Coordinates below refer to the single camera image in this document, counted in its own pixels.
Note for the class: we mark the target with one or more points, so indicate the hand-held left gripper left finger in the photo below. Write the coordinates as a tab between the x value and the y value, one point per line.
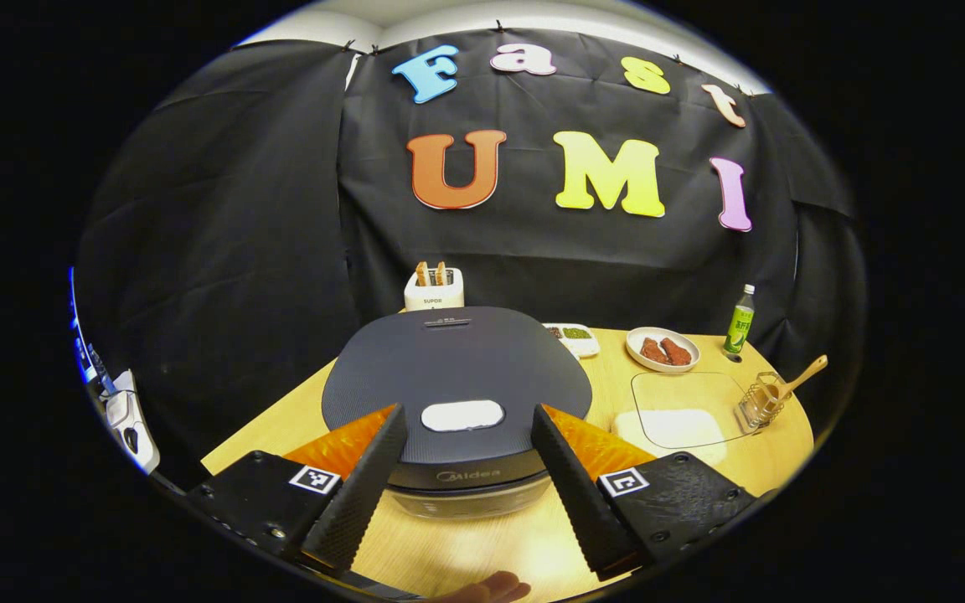
361	502

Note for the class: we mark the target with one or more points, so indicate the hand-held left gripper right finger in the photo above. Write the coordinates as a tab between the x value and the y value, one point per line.
575	502

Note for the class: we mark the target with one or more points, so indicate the clear rice container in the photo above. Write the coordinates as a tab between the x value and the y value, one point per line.
683	394

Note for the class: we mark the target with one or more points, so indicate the dark grey rice cooker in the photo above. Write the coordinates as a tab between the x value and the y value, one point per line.
466	360

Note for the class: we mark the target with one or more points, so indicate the wooden spoon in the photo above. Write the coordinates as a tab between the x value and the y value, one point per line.
805	373

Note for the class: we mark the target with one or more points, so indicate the white plate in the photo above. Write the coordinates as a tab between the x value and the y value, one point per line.
633	347

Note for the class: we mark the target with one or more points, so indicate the small white divided dish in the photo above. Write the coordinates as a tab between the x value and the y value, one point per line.
576	335

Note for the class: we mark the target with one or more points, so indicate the brown meat piece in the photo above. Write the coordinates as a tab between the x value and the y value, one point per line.
678	352
654	350

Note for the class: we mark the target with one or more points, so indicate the white toaster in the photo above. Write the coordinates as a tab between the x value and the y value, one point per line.
434	299

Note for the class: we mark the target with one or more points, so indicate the toast slice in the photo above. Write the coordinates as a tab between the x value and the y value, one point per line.
441	274
422	274

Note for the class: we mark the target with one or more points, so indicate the white device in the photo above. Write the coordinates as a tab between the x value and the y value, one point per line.
135	427

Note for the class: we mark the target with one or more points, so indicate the green label tea bottle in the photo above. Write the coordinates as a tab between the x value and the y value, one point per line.
740	322

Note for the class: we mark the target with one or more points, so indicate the black backdrop cloth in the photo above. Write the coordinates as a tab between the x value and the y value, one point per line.
239	251

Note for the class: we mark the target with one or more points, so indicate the lit screen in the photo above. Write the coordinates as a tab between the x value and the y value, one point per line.
80	360

